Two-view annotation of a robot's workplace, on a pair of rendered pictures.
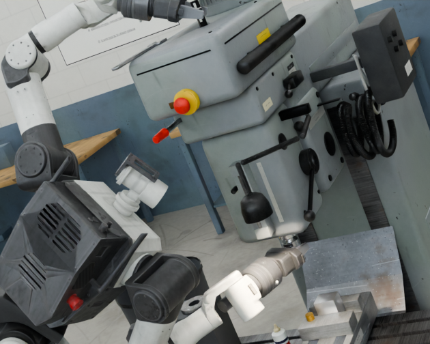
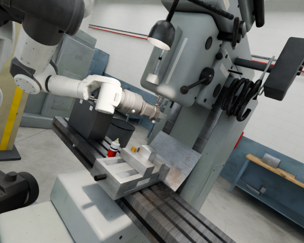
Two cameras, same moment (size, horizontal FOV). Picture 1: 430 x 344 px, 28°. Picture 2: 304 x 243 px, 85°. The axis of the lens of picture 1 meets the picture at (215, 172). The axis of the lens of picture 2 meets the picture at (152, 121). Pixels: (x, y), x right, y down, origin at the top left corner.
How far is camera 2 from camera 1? 166 cm
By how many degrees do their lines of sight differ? 7
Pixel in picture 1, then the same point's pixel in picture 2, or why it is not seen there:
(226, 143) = (180, 17)
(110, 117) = (150, 100)
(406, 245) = (199, 167)
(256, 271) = (128, 93)
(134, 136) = not seen: hidden behind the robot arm
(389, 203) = (209, 145)
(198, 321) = (72, 83)
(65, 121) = (142, 93)
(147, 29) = not seen: hidden behind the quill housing
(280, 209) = (172, 75)
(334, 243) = (172, 141)
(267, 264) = (138, 98)
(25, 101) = not seen: outside the picture
